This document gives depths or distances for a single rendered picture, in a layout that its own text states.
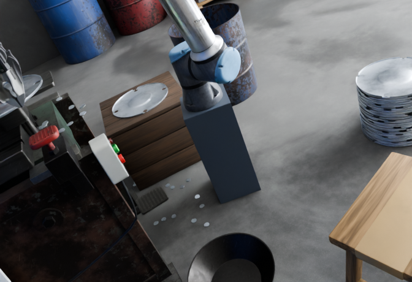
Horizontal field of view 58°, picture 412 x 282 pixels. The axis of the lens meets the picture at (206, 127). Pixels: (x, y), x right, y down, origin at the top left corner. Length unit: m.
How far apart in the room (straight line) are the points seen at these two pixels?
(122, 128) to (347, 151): 0.97
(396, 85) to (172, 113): 0.92
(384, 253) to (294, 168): 0.78
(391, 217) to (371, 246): 0.09
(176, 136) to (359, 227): 1.01
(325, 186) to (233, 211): 0.38
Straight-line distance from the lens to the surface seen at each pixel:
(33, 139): 0.97
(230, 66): 1.20
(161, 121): 1.71
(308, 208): 1.50
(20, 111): 1.24
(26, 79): 1.34
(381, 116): 1.62
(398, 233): 1.00
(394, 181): 1.11
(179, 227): 1.61
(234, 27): 2.04
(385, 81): 1.64
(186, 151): 1.82
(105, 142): 1.07
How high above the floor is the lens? 1.13
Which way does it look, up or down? 33 degrees down
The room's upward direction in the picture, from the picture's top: 22 degrees counter-clockwise
